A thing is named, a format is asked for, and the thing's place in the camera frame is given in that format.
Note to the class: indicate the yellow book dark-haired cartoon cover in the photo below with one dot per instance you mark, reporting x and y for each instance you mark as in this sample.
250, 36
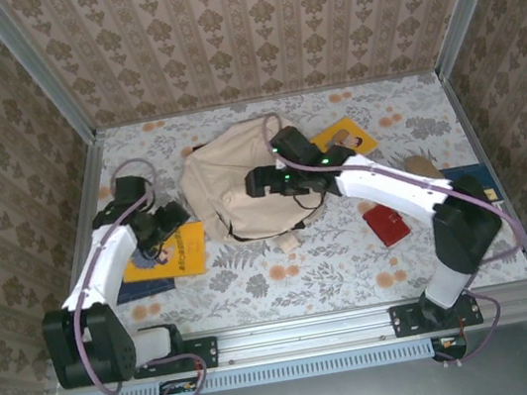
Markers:
187, 254

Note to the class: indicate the yellow book hugging cartoon cover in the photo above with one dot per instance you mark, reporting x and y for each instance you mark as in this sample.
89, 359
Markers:
359, 137

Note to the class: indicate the dark blue book plant drawing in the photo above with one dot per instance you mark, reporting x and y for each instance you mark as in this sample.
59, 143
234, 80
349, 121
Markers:
148, 290

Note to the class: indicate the beige fabric backpack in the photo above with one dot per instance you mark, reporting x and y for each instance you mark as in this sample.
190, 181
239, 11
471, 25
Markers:
222, 189

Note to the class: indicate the red wallet case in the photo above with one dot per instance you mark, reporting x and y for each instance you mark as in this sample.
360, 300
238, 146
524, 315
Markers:
388, 225

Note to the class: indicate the dark blue book yellow label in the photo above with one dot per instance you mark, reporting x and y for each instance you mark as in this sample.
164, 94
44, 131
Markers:
465, 171

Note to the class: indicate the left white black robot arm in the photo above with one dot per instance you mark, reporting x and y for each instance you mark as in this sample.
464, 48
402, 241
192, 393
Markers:
103, 263

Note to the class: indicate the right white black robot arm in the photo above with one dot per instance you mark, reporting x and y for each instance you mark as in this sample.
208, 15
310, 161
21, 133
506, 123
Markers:
392, 187

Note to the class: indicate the floral patterned table cover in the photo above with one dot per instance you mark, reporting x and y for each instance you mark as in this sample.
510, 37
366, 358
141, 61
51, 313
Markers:
308, 290

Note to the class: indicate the left aluminium side rail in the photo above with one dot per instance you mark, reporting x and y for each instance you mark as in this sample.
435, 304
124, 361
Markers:
89, 205

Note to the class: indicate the aluminium side rail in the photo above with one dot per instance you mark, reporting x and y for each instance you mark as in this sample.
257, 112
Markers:
467, 125
89, 205

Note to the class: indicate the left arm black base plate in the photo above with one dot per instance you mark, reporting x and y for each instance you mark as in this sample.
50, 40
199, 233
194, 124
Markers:
208, 352

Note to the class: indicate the right aluminium side rail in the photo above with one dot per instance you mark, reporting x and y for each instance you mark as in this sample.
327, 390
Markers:
467, 125

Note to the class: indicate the aluminium front frame rail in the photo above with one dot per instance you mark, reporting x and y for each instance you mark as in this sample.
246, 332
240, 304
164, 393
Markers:
305, 331

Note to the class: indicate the left aluminium corner post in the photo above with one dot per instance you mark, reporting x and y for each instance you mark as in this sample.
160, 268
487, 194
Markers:
39, 72

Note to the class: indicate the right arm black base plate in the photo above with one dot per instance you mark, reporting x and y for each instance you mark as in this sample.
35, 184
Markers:
403, 320

